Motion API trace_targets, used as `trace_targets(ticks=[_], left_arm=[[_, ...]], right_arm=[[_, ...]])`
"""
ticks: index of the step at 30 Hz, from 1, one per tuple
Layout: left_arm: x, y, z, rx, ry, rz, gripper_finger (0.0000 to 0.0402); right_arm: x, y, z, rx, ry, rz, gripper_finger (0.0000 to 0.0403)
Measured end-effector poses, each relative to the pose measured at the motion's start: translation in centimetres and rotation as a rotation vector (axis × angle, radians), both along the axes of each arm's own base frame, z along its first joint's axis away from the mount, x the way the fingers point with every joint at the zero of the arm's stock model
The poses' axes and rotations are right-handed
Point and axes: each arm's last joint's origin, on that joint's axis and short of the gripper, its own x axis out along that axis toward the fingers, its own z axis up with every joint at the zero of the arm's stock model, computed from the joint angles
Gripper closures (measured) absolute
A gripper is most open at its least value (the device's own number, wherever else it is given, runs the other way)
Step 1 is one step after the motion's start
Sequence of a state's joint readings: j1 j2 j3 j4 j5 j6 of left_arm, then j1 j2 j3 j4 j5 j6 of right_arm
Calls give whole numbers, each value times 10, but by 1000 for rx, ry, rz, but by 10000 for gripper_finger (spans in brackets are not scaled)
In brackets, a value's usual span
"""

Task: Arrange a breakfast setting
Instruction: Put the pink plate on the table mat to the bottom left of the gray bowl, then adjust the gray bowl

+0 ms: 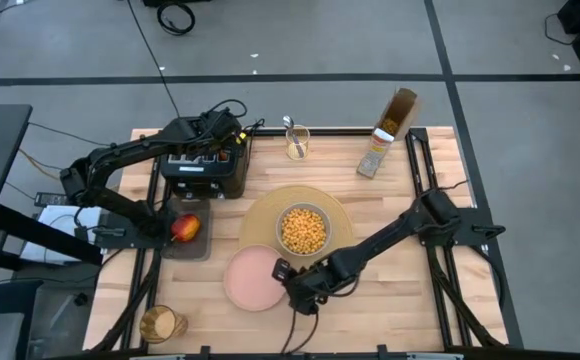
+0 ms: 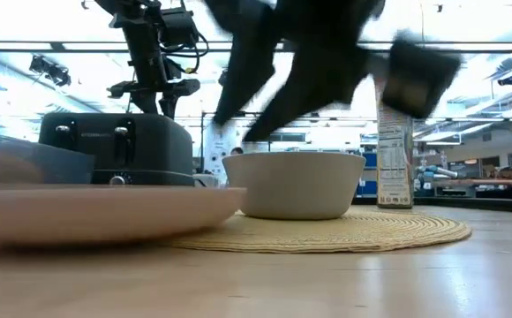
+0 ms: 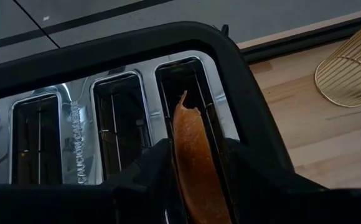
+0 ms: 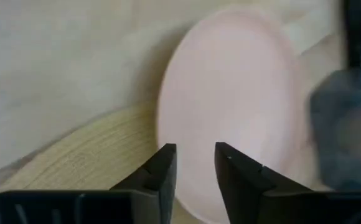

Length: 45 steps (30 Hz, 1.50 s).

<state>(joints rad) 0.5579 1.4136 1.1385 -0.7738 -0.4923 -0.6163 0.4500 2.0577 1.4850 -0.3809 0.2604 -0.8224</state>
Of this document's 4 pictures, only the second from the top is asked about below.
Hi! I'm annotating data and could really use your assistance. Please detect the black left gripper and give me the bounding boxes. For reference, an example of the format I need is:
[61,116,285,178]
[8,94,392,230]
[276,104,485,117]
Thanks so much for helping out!
[108,39,202,120]

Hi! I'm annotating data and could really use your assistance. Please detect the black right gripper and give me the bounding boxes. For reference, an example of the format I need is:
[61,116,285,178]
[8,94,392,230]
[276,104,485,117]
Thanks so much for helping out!
[202,0,385,143]

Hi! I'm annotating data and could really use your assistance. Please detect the beige ceramic bowl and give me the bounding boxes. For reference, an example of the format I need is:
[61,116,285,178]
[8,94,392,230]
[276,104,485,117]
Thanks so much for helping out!
[222,151,366,221]

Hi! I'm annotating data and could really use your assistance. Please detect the amber ribbed glass cup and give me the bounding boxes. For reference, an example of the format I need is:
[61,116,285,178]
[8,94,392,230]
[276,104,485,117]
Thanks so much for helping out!
[0,131,94,186]

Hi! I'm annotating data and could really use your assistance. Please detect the pink plate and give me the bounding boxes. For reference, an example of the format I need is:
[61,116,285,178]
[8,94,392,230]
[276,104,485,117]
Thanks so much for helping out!
[0,184,247,249]

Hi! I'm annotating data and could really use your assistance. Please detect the yellow cereal box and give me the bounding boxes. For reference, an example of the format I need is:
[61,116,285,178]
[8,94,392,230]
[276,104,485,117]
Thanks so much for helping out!
[373,74,415,209]

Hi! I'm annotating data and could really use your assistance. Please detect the black four-slot toaster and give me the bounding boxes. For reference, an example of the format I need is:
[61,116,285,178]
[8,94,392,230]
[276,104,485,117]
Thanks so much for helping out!
[38,111,195,186]

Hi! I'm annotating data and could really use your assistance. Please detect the white poster board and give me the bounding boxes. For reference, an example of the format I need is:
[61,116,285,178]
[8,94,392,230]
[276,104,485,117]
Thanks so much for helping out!
[202,119,239,185]

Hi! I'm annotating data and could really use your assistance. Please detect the black ceiling spotlight cluster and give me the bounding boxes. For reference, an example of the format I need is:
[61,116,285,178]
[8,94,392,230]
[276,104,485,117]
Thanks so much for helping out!
[28,55,72,88]

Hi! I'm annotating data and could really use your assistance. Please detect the blue storage bins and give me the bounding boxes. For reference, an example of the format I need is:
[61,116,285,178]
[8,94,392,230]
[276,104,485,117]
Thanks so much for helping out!
[356,152,379,199]

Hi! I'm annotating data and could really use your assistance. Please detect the round woven yellow placemat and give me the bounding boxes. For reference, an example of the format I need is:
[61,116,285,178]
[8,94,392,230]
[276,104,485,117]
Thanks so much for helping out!
[167,204,473,255]

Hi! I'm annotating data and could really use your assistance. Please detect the wooden workbench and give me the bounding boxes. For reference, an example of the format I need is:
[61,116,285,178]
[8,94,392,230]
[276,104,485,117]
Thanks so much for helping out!
[414,176,512,200]

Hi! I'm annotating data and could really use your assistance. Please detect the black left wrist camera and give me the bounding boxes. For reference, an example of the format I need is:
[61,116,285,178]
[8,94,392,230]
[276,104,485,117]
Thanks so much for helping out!
[161,7,200,49]

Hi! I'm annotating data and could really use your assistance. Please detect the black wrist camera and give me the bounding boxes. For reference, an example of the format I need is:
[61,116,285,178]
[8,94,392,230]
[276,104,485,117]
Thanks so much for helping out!
[381,31,463,120]
[161,7,200,49]

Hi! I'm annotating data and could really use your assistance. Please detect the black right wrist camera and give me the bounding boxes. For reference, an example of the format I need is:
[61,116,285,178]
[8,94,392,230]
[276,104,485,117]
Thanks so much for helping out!
[381,31,463,120]

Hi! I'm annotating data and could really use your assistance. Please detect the black aluminium table frame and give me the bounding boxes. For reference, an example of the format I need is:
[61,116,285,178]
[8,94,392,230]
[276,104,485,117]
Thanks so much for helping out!
[352,196,512,216]

